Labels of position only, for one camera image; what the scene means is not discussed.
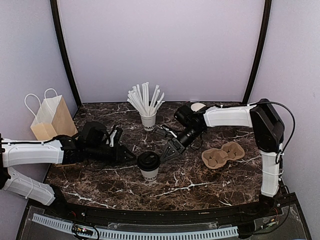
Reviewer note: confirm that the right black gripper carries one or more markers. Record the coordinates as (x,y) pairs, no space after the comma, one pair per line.
(176,149)

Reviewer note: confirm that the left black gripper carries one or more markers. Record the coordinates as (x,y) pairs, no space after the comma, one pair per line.
(119,155)

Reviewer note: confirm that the black plastic cup lid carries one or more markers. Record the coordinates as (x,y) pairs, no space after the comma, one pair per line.
(148,161)

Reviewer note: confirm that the white paper coffee cup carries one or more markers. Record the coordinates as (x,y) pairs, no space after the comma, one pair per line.
(150,175)

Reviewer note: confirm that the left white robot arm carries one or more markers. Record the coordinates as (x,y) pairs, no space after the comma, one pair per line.
(16,182)

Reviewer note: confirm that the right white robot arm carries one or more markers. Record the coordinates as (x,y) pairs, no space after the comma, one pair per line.
(261,116)

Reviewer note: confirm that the white cup holding straws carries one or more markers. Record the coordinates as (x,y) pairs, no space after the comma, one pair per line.
(148,121)

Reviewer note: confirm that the cardboard cup carrier tray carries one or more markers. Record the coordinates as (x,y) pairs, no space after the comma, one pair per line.
(215,158)

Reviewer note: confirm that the spare white paper cup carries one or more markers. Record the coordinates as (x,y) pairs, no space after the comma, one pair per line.
(197,106)

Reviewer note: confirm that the bundle of wrapped white straws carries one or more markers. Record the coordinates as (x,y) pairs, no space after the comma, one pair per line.
(145,102)

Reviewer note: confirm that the brown paper bag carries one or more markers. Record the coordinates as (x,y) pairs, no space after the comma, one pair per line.
(54,129)

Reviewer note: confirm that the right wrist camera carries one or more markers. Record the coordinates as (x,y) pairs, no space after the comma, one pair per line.
(165,131)

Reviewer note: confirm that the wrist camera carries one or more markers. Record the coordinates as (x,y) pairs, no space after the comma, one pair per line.
(116,135)
(165,131)

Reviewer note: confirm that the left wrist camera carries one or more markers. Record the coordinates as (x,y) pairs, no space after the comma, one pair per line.
(116,135)

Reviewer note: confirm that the black front rail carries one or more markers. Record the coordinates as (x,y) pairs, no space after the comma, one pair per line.
(102,216)

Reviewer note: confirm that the white cable duct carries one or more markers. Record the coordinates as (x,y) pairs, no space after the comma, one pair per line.
(119,231)

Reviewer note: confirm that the left black frame post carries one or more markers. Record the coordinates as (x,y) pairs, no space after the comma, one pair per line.
(63,51)

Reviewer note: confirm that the black frame post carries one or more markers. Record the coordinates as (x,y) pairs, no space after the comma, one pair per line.
(63,51)
(259,50)

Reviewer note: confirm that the right black frame post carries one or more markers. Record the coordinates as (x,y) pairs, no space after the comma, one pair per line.
(259,50)

